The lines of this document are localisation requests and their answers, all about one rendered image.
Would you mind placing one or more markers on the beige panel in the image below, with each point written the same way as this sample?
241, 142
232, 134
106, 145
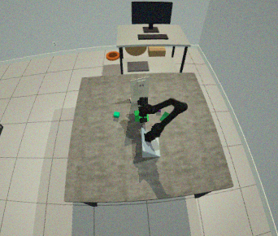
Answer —
139, 88

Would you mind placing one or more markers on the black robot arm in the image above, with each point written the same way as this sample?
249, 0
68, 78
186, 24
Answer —
159, 127

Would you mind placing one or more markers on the green block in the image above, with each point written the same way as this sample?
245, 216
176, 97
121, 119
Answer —
116, 114

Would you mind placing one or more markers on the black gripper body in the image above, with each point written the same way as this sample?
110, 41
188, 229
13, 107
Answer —
142, 120

